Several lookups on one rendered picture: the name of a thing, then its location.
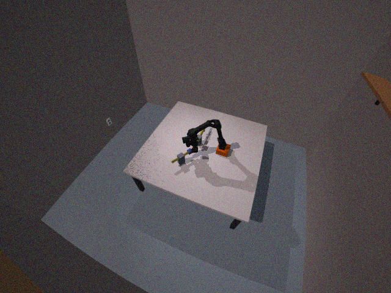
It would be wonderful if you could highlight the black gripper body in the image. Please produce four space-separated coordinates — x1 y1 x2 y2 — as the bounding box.
191 137 199 153

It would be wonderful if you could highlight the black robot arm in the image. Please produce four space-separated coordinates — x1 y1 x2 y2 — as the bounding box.
182 119 227 150

